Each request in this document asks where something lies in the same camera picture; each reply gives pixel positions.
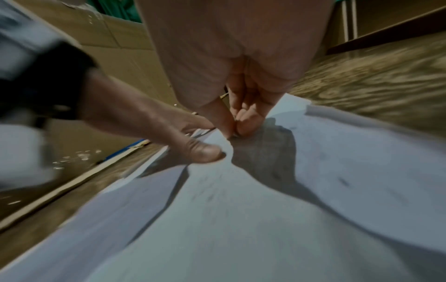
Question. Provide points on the person's right hand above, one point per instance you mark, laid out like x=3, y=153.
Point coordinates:
x=230, y=41

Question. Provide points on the person's left hand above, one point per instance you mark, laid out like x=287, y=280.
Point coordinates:
x=139, y=115

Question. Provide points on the white paper sheet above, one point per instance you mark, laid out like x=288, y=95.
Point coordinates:
x=261, y=206

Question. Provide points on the blue pencil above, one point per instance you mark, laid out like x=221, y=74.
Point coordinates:
x=125, y=148

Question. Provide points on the brown cardboard box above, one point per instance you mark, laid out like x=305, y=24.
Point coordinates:
x=115, y=41

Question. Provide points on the green curtain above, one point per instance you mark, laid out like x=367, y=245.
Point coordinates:
x=118, y=8

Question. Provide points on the tan wooden cabinet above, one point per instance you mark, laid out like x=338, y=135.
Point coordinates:
x=383, y=16

